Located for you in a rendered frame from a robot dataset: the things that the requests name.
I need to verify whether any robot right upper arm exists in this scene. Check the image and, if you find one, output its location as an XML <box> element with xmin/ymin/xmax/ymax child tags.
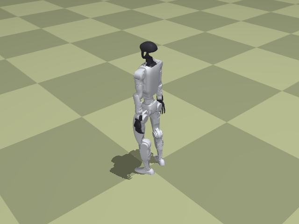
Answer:
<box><xmin>155</xmin><ymin>59</ymin><xmax>163</xmax><ymax>83</ymax></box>

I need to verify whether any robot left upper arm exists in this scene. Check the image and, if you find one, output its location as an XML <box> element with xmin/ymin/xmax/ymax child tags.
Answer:
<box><xmin>134</xmin><ymin>68</ymin><xmax>145</xmax><ymax>99</ymax></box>

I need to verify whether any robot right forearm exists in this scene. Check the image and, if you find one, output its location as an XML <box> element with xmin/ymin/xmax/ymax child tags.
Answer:
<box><xmin>156</xmin><ymin>81</ymin><xmax>163</xmax><ymax>100</ymax></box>

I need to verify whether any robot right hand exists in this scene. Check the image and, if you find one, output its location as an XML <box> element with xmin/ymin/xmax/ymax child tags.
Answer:
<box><xmin>157</xmin><ymin>95</ymin><xmax>165</xmax><ymax>114</ymax></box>

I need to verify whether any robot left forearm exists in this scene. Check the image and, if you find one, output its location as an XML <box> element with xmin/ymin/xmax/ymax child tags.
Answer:
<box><xmin>133</xmin><ymin>93</ymin><xmax>142</xmax><ymax>119</ymax></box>

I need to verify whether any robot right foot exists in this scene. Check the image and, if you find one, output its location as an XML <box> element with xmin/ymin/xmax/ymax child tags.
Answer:
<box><xmin>154</xmin><ymin>154</ymin><xmax>165</xmax><ymax>166</ymax></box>

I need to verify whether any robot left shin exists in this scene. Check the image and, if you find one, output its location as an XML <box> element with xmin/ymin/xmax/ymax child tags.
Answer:
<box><xmin>139</xmin><ymin>142</ymin><xmax>151</xmax><ymax>171</ymax></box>

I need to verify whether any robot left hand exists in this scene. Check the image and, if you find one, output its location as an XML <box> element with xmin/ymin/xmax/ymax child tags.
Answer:
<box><xmin>134</xmin><ymin>115</ymin><xmax>144</xmax><ymax>134</ymax></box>

